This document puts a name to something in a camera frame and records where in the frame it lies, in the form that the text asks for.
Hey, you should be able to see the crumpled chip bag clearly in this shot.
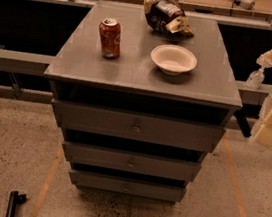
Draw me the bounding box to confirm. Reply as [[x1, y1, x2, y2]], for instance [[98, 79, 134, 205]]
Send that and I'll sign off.
[[143, 0, 193, 36]]

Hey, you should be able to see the white paper bowl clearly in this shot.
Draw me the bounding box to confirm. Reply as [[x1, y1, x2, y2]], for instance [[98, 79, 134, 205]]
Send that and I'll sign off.
[[150, 44, 197, 76]]

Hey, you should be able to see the grey wooden drawer cabinet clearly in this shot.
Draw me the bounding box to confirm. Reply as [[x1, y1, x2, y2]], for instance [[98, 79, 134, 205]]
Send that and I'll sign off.
[[45, 2, 242, 202]]

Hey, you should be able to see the grey top drawer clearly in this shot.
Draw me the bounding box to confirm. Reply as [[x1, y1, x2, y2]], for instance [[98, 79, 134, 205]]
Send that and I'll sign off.
[[52, 99, 224, 152]]

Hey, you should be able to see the grey drawer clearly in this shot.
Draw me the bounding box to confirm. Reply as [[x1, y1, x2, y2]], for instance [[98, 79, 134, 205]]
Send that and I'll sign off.
[[63, 141, 201, 182], [52, 99, 224, 152], [69, 169, 186, 202]]

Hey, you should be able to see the red soda can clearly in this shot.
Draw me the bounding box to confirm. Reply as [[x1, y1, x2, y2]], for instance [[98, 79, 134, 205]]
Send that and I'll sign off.
[[99, 17, 121, 59]]

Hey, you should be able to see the grey middle drawer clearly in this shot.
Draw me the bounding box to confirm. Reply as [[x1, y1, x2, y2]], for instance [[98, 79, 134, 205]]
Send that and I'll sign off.
[[63, 141, 201, 182]]

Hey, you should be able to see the black floor post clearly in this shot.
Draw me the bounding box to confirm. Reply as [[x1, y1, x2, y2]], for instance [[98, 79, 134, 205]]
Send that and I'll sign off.
[[6, 190, 27, 217]]

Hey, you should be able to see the grey bottom drawer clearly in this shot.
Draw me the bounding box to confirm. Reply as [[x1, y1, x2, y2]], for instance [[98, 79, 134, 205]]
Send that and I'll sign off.
[[69, 169, 186, 202]]

